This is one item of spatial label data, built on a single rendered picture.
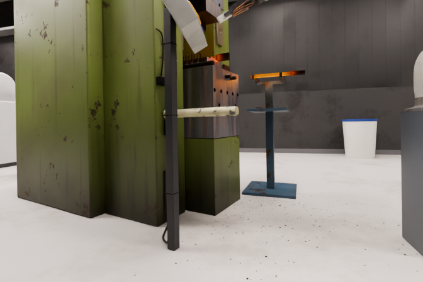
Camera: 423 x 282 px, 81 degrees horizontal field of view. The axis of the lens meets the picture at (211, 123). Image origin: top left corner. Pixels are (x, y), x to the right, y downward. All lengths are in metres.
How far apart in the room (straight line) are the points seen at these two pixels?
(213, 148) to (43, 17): 1.50
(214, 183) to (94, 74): 0.99
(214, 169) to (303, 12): 3.97
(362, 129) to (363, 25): 1.82
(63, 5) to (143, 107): 0.91
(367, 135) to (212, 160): 3.10
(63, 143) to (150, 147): 0.67
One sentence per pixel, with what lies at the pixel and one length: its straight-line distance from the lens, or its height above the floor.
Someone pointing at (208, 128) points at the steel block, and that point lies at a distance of 1.51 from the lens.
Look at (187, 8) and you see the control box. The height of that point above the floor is 1.00.
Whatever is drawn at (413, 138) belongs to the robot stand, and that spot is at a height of 0.48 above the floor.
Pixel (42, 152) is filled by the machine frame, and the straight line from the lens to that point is 2.13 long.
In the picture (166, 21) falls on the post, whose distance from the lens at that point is 1.20.
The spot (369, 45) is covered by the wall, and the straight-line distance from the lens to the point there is 5.02.
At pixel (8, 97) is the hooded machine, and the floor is 0.98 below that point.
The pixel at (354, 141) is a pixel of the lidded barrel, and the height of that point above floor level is 0.25.
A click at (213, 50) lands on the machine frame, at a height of 1.13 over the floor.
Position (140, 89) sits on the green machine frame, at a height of 0.76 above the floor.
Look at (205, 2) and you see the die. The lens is 1.72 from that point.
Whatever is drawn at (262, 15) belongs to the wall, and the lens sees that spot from 5.06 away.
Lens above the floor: 0.56
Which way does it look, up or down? level
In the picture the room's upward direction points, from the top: 1 degrees counter-clockwise
